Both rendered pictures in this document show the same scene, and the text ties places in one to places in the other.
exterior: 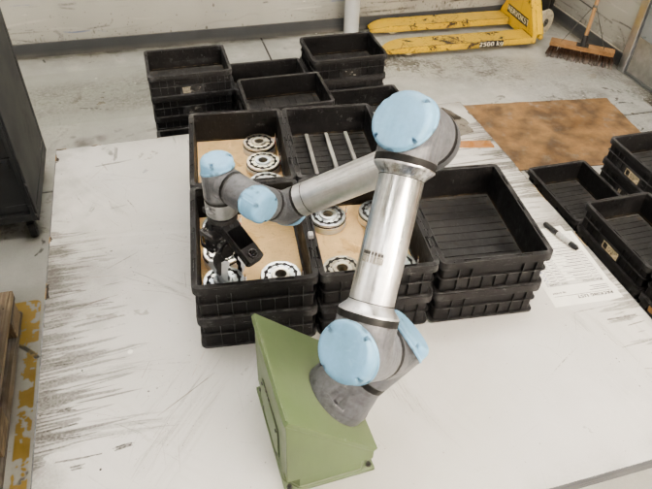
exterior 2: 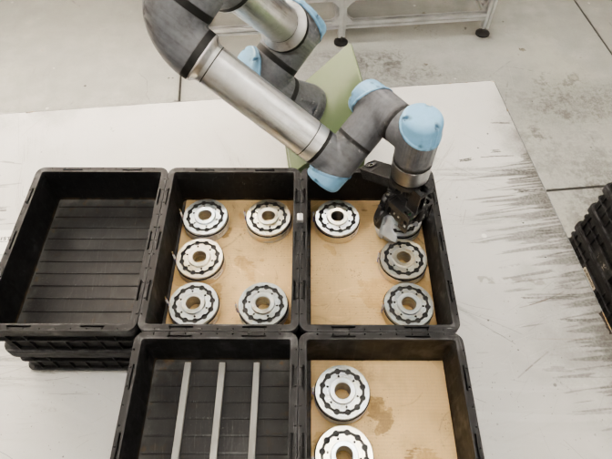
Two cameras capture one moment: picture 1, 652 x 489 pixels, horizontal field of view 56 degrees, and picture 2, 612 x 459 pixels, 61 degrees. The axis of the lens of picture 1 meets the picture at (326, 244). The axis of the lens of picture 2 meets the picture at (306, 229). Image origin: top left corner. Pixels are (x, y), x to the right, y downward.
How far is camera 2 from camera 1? 1.80 m
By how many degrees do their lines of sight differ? 82
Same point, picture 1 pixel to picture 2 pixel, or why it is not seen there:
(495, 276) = (108, 188)
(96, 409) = (496, 188)
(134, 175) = not seen: outside the picture
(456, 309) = not seen: hidden behind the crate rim
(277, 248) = (336, 274)
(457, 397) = (197, 161)
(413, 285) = (198, 191)
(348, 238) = (243, 280)
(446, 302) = not seen: hidden behind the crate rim
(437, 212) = (107, 312)
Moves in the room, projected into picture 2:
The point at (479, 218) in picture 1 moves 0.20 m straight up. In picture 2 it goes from (56, 294) to (13, 243)
